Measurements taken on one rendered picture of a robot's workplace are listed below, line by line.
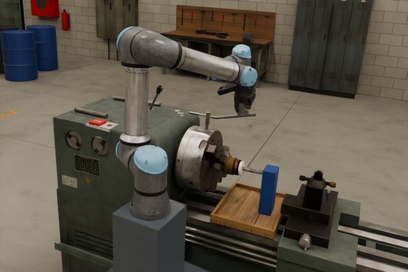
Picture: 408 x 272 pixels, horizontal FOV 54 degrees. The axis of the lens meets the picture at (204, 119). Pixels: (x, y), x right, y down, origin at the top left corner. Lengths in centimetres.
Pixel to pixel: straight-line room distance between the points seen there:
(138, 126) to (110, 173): 52
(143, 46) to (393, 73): 732
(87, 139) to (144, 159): 62
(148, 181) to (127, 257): 32
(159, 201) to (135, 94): 39
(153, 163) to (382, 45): 720
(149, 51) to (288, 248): 94
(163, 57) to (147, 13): 822
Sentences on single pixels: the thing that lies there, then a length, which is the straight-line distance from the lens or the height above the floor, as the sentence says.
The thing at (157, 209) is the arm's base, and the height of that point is 114.
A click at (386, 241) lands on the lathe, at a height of 85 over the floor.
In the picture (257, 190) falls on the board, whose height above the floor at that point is 89.
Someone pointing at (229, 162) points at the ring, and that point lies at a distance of 189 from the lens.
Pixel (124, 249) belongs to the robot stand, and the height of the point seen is 97.
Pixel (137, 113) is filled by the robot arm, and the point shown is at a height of 145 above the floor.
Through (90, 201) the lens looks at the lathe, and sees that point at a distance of 210.
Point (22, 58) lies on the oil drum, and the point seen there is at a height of 43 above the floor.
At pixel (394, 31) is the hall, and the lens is 827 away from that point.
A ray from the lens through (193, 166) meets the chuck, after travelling 183.
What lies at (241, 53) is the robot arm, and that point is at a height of 164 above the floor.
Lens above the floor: 190
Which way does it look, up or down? 19 degrees down
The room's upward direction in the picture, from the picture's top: 3 degrees clockwise
